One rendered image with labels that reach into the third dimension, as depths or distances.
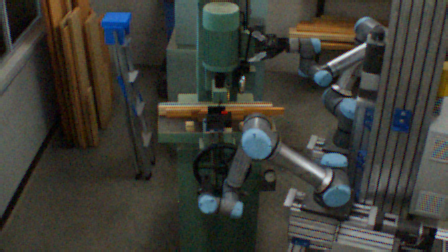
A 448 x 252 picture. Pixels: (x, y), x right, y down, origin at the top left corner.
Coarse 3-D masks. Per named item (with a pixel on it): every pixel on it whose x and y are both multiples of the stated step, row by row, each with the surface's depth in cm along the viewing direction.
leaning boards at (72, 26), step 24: (48, 0) 381; (72, 0) 428; (48, 24) 388; (72, 24) 392; (96, 24) 433; (72, 48) 402; (96, 48) 435; (72, 72) 405; (96, 72) 437; (72, 96) 420; (96, 96) 448; (72, 120) 432; (96, 120) 465; (72, 144) 443; (96, 144) 441
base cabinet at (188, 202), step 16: (192, 176) 314; (256, 176) 317; (192, 192) 320; (256, 192) 323; (192, 208) 326; (256, 208) 329; (192, 224) 332; (208, 224) 333; (224, 224) 334; (240, 224) 335; (256, 224) 336; (192, 240) 339; (208, 240) 340; (224, 240) 341; (240, 240) 341
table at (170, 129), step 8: (160, 120) 309; (168, 120) 309; (176, 120) 309; (184, 120) 309; (192, 120) 310; (232, 120) 311; (240, 120) 311; (272, 120) 311; (160, 128) 302; (168, 128) 303; (176, 128) 303; (184, 128) 303; (200, 128) 303; (232, 128) 304; (160, 136) 300; (168, 136) 300; (176, 136) 300; (184, 136) 301; (192, 136) 301; (200, 136) 301; (232, 136) 302; (240, 136) 303; (200, 144) 296; (208, 152) 295; (216, 152) 295
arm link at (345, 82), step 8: (360, 24) 296; (368, 24) 292; (376, 24) 290; (360, 32) 295; (368, 32) 290; (360, 40) 295; (360, 64) 300; (344, 72) 304; (352, 72) 302; (344, 80) 304; (352, 80) 304; (328, 88) 314; (336, 88) 306; (344, 88) 305; (328, 96) 310; (336, 96) 306; (344, 96) 305; (328, 104) 309
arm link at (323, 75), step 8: (360, 48) 282; (344, 56) 281; (352, 56) 280; (360, 56) 281; (312, 64) 283; (328, 64) 280; (336, 64) 279; (344, 64) 279; (352, 64) 281; (312, 72) 280; (320, 72) 277; (328, 72) 277; (336, 72) 279; (320, 80) 276; (328, 80) 277
